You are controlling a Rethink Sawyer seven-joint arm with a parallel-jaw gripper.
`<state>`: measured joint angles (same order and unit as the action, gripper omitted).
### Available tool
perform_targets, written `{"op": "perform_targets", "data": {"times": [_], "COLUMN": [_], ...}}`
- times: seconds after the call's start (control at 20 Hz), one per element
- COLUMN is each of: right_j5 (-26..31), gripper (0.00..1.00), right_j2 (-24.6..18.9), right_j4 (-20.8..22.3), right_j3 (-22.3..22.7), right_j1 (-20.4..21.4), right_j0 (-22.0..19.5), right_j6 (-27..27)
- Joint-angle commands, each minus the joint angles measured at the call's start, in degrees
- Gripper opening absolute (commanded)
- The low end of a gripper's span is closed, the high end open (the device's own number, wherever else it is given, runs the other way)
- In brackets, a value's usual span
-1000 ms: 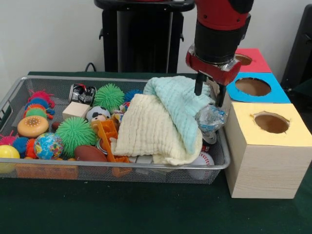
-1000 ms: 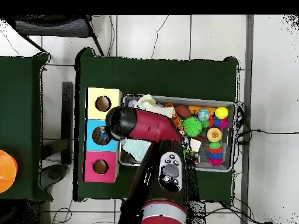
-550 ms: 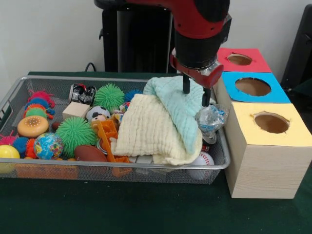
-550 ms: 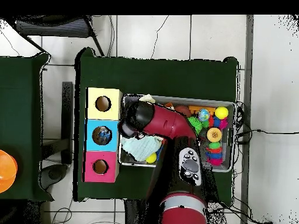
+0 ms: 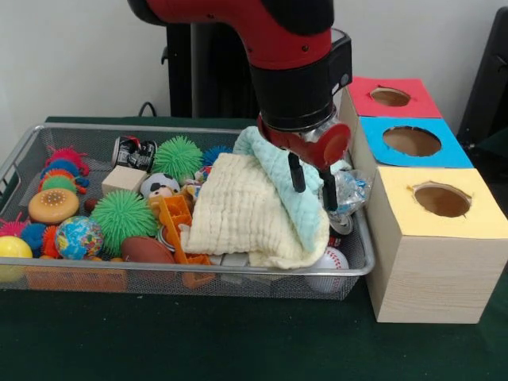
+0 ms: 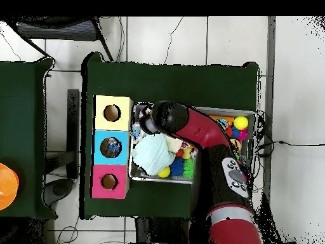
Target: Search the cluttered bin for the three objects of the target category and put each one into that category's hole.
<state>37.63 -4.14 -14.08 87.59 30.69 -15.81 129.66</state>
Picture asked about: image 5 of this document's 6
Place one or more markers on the crushed black can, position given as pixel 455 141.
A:
pixel 135 155

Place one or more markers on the green spiky rubber ball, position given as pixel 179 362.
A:
pixel 178 155
pixel 123 222

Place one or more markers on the toy soccer ball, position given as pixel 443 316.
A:
pixel 160 183

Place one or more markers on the dark green side-table cloth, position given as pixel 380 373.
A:
pixel 496 145

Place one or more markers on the tan toy burger bun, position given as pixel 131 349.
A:
pixel 53 205

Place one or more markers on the black upright panel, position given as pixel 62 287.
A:
pixel 488 79

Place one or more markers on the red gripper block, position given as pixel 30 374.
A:
pixel 317 152

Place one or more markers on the clear blue-print plastic packet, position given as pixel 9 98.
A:
pixel 353 186

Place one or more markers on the brown toy football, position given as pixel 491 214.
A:
pixel 147 249

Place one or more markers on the cream waffle cloth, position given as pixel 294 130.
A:
pixel 238 210

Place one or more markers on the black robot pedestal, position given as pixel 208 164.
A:
pixel 214 79

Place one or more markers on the plain wooden cube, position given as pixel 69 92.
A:
pixel 123 180

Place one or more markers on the mint waffle cloth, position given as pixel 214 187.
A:
pixel 278 174

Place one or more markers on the wooden box with three holes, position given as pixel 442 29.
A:
pixel 428 278

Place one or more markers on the shallow silver mesh bin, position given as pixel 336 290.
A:
pixel 158 282

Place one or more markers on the dark green table cloth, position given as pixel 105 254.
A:
pixel 238 337

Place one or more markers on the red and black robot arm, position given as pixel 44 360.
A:
pixel 293 47

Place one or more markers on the globe print ball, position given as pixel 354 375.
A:
pixel 79 237

